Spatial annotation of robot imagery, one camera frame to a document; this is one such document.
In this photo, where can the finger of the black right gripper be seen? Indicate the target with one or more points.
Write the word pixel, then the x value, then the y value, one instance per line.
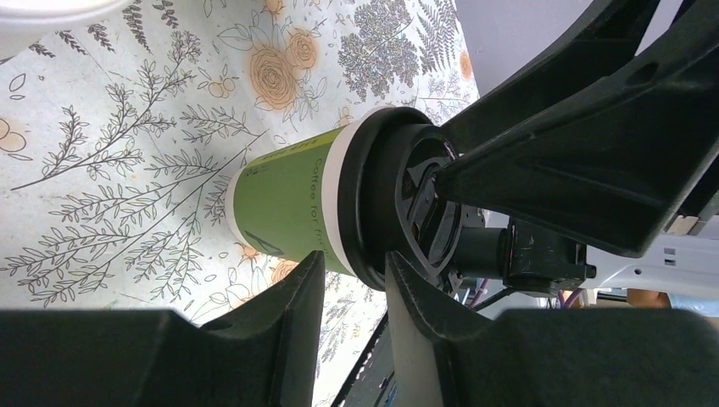
pixel 600 41
pixel 611 165

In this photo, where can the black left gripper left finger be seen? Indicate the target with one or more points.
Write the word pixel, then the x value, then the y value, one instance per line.
pixel 261 354

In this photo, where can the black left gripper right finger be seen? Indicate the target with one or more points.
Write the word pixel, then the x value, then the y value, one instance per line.
pixel 446 355

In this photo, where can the black coffee lid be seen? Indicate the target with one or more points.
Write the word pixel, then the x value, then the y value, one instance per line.
pixel 387 199

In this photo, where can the white coffee lid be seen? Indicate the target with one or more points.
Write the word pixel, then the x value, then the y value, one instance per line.
pixel 23 22

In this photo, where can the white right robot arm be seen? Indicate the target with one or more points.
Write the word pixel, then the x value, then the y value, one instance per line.
pixel 677 260

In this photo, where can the floral tablecloth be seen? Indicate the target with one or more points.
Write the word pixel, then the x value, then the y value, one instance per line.
pixel 119 140

